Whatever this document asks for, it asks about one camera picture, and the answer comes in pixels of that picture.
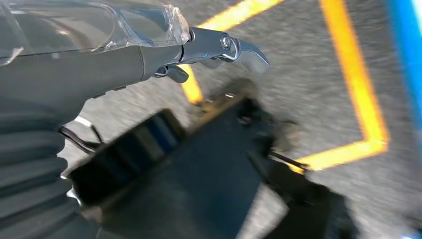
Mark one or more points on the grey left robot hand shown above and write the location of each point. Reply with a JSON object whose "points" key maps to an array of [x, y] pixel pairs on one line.
{"points": [[82, 72]]}

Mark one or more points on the blue steel shelf rack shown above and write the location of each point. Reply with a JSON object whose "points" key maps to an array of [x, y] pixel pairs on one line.
{"points": [[408, 49]]}

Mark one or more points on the black robot lower body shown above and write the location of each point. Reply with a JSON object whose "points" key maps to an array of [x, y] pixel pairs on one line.
{"points": [[214, 184]]}

